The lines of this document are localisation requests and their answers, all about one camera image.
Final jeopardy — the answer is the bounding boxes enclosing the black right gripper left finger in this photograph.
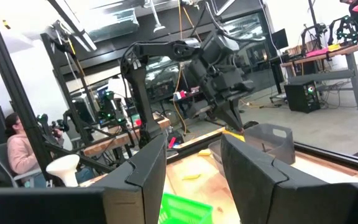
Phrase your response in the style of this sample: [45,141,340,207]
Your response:
[0,133,168,224]

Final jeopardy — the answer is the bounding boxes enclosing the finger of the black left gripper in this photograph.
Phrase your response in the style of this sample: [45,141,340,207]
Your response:
[228,98,245,133]
[214,102,234,129]

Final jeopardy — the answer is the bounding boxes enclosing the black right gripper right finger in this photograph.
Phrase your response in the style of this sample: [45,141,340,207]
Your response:
[220,133,358,224]

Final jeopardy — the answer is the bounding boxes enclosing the yellow pack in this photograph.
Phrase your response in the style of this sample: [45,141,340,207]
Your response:
[222,129,246,143]

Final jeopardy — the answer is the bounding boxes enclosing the white cone-shaped stand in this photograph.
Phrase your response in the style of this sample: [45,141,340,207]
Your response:
[45,154,81,188]

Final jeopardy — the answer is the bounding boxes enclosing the black desk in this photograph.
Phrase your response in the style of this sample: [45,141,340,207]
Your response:
[170,90,204,118]

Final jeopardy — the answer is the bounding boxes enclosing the grey plastic bin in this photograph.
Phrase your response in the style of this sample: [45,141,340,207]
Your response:
[208,123,296,178]

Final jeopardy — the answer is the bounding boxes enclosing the black computer tower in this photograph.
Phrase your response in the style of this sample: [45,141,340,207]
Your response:
[283,81,321,114]

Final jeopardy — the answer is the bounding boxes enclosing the black monitor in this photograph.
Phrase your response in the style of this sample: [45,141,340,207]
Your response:
[270,28,289,50]

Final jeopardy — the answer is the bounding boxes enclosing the red mat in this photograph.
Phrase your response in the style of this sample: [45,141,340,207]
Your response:
[305,47,329,58]

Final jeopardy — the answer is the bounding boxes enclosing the green plastic basket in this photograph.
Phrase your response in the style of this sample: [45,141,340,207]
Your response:
[158,192,214,224]

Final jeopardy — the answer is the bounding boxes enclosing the wooden workbench grey legs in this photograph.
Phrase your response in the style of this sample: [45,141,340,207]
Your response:
[280,39,358,110]

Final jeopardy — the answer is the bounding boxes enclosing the yellow hanging cable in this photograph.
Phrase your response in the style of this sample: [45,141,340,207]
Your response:
[181,5,202,43]
[172,0,188,135]

